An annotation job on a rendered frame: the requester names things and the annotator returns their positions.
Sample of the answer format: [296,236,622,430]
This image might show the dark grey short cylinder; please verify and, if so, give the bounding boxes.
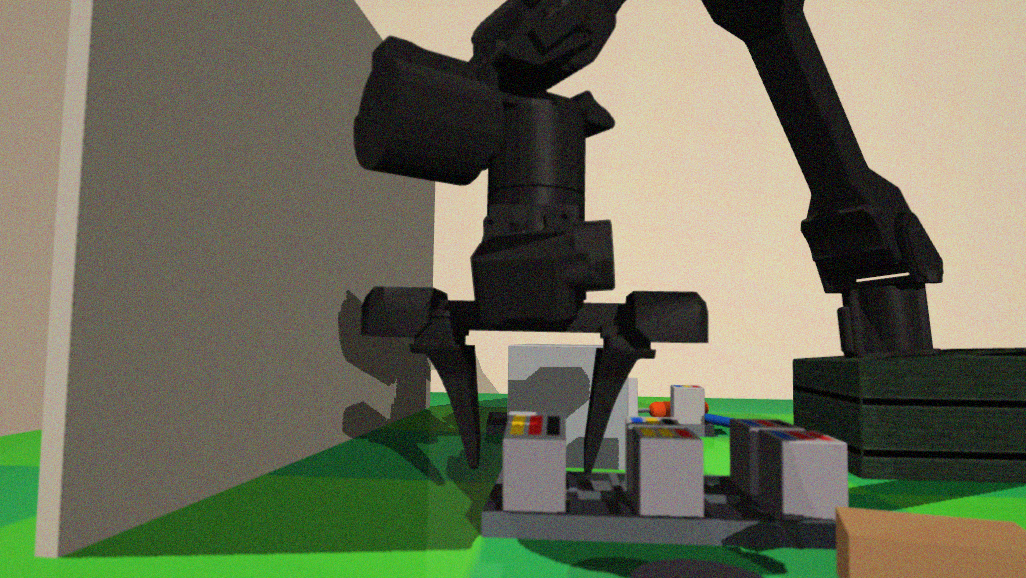
[631,558,765,578]

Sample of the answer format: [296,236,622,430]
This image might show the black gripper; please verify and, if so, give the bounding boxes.
[361,186,709,473]

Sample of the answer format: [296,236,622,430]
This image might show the blue rod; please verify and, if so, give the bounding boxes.
[705,414,734,428]

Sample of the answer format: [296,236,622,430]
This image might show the red-handled screwdriver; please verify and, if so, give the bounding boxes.
[638,401,709,417]

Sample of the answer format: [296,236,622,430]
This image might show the beige flat panel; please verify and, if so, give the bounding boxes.
[35,0,435,558]

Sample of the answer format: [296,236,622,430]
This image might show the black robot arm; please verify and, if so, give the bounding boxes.
[353,0,944,358]

